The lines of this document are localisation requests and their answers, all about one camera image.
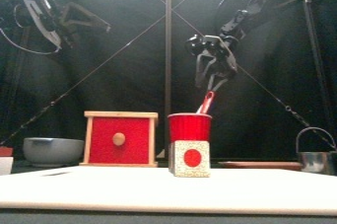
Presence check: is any red plastic toy knife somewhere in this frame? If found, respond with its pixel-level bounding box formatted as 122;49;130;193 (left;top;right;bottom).
194;90;217;115

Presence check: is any nori wrapped toy sushi roll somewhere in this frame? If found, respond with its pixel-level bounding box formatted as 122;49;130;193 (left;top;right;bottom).
167;139;211;179

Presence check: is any red plastic cup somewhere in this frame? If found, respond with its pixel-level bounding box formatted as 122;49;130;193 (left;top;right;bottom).
167;112;213;144

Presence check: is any white cutting board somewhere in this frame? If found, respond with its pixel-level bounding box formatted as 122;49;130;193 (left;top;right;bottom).
0;165;337;217

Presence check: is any grey ceramic bowl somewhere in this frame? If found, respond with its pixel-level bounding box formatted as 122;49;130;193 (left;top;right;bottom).
21;136;85;169

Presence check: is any red topped toy nigiri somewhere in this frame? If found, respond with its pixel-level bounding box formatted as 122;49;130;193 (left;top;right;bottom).
0;146;14;177

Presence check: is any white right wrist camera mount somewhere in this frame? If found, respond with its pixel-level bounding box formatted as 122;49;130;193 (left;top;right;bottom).
201;35;230;50

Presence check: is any grey vertical frame post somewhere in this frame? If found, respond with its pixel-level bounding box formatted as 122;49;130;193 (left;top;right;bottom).
165;0;173;162

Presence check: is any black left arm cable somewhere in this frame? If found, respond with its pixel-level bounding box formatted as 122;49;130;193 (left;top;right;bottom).
0;4;59;56

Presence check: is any black slanted frame post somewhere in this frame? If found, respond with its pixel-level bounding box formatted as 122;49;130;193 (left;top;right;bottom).
302;0;335;132

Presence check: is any small metal pail with handle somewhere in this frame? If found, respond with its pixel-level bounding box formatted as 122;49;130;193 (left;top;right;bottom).
293;126;337;177

